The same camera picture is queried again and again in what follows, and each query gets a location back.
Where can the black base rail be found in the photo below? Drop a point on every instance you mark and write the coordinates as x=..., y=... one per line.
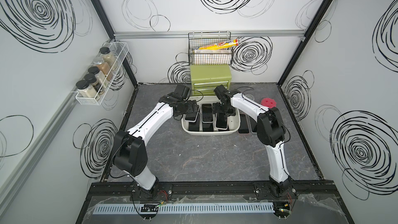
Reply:
x=172, y=191

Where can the aluminium wall rail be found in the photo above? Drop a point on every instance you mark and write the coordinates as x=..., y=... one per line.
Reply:
x=210, y=34

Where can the green metal tool chest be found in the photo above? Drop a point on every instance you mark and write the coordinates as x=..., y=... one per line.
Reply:
x=205, y=78

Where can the yellow snack package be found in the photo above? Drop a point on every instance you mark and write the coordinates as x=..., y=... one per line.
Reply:
x=221, y=45

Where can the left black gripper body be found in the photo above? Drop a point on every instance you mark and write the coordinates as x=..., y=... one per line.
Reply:
x=186, y=107

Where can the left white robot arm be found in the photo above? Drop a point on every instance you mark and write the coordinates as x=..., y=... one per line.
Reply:
x=129, y=152

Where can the pink smiley sponge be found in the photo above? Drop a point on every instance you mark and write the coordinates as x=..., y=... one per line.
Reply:
x=268, y=102

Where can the clear wall spice rack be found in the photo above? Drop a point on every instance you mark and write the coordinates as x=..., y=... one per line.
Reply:
x=109, y=98

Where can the glass jar with powder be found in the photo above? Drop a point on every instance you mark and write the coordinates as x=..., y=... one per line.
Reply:
x=250, y=97

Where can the black wire basket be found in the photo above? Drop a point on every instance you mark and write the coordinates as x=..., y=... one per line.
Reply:
x=198, y=56

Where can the spice jar black lid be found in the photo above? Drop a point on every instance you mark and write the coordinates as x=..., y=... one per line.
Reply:
x=93, y=81
x=108, y=57
x=85, y=89
x=99, y=75

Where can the black phone in box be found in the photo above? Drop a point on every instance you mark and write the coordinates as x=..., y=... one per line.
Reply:
x=207, y=127
x=194, y=126

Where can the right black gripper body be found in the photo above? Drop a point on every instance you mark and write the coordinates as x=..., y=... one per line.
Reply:
x=219, y=108

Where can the white plastic storage box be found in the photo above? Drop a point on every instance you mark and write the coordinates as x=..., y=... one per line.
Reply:
x=233, y=121

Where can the black phone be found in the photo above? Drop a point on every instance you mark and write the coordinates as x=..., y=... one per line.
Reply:
x=207, y=127
x=194, y=126
x=243, y=127

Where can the white slotted cable duct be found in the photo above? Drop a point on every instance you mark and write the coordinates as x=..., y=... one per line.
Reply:
x=184, y=208

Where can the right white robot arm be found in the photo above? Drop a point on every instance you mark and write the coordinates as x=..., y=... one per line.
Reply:
x=270, y=132

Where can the spice jar silver lid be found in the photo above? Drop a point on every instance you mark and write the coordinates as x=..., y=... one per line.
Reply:
x=104, y=67

